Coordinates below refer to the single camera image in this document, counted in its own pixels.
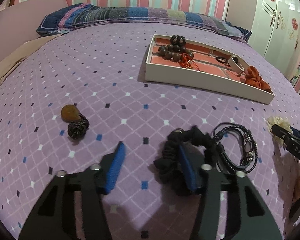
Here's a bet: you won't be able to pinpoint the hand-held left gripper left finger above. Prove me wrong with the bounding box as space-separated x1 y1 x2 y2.
18 141 127 240

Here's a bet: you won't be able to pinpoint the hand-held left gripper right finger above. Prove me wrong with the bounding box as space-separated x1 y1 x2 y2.
178 144 283 240

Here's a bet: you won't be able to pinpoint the black scrunchie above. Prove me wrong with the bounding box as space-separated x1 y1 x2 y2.
154 126 217 197

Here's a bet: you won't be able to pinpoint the white flower hair clip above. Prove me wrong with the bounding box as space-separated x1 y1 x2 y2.
266 116 293 147

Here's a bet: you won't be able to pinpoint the orange scrunchie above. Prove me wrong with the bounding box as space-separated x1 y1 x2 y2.
244 65 272 92

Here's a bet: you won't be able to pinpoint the white shallow tray box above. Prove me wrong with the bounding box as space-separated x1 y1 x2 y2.
145 34 276 105

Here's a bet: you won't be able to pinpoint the red string bracelet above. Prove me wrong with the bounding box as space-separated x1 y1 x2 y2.
179 52 199 70

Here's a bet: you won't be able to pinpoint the black hair tie red beads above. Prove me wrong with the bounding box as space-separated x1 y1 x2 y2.
216 56 232 67

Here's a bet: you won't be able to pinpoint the dark wooden bead bracelet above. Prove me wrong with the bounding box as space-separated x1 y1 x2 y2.
158 44 194 63

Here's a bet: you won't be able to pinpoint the black claw hair clip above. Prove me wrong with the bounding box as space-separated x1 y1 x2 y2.
170 34 186 48

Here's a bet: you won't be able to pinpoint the white decorated wardrobe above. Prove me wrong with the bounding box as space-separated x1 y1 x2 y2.
247 0 300 80

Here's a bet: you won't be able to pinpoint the beige cloth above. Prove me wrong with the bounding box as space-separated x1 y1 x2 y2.
0 34 63 98

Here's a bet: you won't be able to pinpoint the patchwork pillow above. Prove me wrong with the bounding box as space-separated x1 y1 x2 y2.
36 3 252 43

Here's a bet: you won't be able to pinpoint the pink padded headboard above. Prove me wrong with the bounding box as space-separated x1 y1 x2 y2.
0 0 68 68

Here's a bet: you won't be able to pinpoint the black braided leather bracelet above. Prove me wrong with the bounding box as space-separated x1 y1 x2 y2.
212 122 258 174

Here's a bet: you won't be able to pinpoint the brown bead hair tie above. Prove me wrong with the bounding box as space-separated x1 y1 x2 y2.
61 104 90 139

